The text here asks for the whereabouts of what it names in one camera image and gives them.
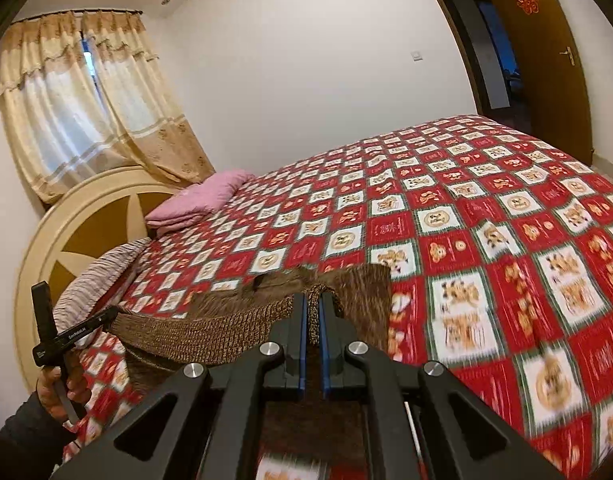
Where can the person's left hand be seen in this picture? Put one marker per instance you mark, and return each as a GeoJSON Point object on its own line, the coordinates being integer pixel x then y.
{"type": "Point", "coordinates": [50, 392]}

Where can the person's left forearm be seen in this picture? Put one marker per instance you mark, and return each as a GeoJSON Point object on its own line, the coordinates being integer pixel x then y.
{"type": "Point", "coordinates": [26, 435]}

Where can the brown wooden door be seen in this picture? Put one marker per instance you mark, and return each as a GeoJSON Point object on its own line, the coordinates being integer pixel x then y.
{"type": "Point", "coordinates": [546, 110]}

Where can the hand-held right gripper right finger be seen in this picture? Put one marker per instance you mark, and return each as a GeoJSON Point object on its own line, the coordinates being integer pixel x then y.
{"type": "Point", "coordinates": [323, 360]}

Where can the brown knitted sweater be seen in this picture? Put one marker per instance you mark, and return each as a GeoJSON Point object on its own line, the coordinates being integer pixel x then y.
{"type": "Point", "coordinates": [211, 330]}

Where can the pink folded blanket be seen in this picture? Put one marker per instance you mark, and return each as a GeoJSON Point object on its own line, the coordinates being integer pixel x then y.
{"type": "Point", "coordinates": [201, 195]}

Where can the red checkered bed sheet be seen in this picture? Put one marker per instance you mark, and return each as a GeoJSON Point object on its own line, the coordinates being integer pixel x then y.
{"type": "Point", "coordinates": [486, 210]}

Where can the dark curtain rod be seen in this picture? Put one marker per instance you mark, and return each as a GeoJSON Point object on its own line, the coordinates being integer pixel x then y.
{"type": "Point", "coordinates": [111, 10]}

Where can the beige patterned curtain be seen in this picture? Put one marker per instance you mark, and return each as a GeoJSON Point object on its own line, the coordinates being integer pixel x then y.
{"type": "Point", "coordinates": [61, 110]}

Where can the striped pillow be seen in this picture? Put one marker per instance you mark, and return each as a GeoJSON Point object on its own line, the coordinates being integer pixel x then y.
{"type": "Point", "coordinates": [96, 275]}

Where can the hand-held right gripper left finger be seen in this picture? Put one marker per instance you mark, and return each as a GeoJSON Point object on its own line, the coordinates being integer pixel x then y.
{"type": "Point", "coordinates": [301, 350]}

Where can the dark wooden door frame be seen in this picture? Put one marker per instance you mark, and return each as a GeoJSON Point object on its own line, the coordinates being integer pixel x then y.
{"type": "Point", "coordinates": [452, 25]}

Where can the cream round headboard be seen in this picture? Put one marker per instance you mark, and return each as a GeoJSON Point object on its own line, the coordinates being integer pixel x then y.
{"type": "Point", "coordinates": [41, 240]}

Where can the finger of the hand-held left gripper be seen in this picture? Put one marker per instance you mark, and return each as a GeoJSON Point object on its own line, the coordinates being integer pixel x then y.
{"type": "Point", "coordinates": [106, 319]}

